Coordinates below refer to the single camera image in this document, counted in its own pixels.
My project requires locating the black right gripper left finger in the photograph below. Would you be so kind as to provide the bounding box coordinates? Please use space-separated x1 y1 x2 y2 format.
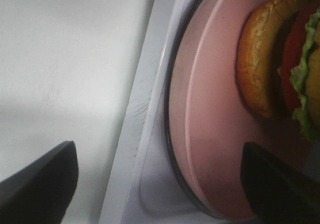
0 141 79 224

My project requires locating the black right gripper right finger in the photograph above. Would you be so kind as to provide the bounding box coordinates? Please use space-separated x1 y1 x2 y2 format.
241 142 320 224

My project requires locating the pink round plate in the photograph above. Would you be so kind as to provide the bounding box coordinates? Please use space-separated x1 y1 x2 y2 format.
169 0 312 221

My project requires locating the toy burger with lettuce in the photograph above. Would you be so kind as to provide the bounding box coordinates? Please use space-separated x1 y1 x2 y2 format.
236 0 320 142

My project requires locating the white microwave oven body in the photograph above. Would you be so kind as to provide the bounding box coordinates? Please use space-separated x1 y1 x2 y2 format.
99 0 221 224

